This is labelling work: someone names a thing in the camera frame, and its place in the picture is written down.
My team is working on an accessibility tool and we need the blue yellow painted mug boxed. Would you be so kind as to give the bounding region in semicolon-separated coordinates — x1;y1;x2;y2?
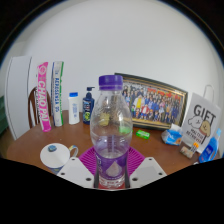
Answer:
39;142;80;175

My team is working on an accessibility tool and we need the white bottle with blue cap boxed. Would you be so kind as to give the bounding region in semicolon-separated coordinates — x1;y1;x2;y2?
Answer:
67;92;81;126

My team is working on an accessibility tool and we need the blue white tissue pack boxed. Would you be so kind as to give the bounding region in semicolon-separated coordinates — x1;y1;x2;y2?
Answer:
161;123;184;147

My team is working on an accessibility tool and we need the brown wooden chair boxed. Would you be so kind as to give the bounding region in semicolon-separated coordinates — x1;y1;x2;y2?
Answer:
27;86;54;130

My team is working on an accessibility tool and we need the white green shuttlecock tube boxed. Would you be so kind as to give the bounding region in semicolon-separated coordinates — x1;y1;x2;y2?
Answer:
50;60;65;128

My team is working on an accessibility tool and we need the dark blue pump bottle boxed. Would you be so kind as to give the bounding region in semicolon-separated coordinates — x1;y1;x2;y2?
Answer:
82;86;96;126

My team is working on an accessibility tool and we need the framed group photo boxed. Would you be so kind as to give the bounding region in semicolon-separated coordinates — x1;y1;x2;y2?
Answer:
114;72;189;132

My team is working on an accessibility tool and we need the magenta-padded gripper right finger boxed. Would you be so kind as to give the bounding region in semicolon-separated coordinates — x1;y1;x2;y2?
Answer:
125;146;168;190

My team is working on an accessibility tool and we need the small green box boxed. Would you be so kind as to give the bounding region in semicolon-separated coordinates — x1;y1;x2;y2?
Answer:
135;129;151;140

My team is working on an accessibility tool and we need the small brown orange box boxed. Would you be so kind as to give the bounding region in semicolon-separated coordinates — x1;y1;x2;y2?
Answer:
179;142;200;159

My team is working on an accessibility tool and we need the clear purple-capped water bottle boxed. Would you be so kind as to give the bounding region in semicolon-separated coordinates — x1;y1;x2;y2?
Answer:
89;74;134;190

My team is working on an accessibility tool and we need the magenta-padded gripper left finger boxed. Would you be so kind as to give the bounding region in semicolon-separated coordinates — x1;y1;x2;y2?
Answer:
57;146;100;189

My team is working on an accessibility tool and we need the white paper gift bag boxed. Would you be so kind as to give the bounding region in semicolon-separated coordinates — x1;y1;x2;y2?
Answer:
180;84;223;154

